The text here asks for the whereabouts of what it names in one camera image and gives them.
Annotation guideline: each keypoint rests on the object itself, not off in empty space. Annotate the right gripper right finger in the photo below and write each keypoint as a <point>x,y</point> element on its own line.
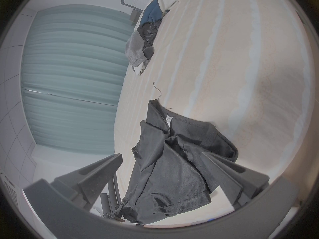
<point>231,180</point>

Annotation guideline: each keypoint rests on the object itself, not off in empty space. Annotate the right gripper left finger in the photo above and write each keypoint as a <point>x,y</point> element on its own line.
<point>97,180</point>

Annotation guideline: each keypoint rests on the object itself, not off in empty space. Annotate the black T-shirt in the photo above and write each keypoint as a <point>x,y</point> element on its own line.
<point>169,173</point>

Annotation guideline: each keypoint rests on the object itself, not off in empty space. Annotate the bed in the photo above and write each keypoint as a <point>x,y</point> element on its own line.
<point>224,71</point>

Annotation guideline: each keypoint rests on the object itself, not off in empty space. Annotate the pile of clothes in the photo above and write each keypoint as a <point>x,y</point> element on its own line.
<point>135,46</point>

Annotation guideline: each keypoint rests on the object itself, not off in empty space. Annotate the black chest of drawers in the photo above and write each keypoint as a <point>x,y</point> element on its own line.
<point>112,190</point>

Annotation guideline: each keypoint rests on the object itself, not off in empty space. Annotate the blue-green curtain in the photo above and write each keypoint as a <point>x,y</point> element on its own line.
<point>74,46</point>
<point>74,126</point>

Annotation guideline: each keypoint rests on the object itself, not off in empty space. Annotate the ceiling air conditioner vent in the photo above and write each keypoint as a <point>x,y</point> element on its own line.
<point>10,193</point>

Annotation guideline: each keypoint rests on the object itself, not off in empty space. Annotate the grey bedside table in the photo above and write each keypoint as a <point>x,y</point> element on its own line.
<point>134,15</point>

